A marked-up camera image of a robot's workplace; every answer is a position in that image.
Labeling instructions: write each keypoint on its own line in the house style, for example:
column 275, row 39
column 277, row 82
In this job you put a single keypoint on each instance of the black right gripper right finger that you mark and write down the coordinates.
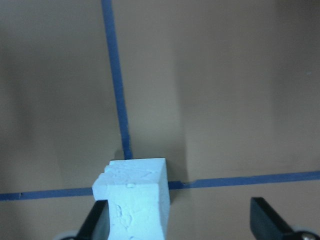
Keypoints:
column 267, row 224

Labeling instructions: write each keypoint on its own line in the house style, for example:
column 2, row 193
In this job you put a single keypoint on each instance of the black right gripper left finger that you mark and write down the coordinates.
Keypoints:
column 95, row 226

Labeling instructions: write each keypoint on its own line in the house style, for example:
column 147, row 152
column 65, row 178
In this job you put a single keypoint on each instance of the light blue block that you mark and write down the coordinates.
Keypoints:
column 137, row 192

